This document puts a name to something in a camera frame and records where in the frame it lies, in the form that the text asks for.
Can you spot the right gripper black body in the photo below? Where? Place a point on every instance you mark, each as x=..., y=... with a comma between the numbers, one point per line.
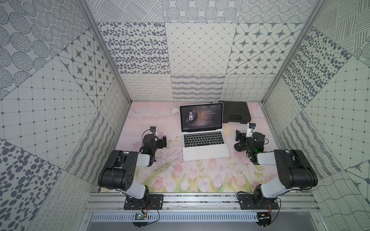
x=246, y=141

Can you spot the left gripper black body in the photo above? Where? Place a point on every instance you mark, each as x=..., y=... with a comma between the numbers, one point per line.
x=161, y=141

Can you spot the black wireless mouse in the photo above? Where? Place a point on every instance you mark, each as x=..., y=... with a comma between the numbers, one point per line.
x=239, y=147

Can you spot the silver laptop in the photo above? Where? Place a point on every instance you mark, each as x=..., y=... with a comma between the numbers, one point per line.
x=202, y=131

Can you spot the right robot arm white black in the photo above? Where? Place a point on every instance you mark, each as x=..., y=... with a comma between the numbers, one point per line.
x=293, y=169

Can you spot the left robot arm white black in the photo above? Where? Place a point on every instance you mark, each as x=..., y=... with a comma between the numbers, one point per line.
x=118, y=173

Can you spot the black plastic tool case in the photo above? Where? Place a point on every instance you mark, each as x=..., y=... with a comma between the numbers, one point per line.
x=236, y=112

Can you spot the small white clip object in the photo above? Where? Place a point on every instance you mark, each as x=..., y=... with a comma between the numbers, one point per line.
x=175, y=110

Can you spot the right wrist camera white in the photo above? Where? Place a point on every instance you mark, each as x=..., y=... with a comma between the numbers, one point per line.
x=251, y=129

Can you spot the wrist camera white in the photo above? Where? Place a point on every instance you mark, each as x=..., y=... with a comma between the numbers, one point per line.
x=251, y=129
x=153, y=130

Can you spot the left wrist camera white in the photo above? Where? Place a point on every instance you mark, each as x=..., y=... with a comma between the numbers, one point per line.
x=153, y=130

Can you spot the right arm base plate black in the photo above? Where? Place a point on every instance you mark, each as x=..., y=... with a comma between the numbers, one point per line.
x=247, y=202

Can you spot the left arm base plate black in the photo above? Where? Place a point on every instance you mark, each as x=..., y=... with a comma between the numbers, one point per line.
x=151, y=202

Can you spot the aluminium mounting rail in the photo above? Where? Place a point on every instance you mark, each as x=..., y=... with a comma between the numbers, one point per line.
x=114, y=202

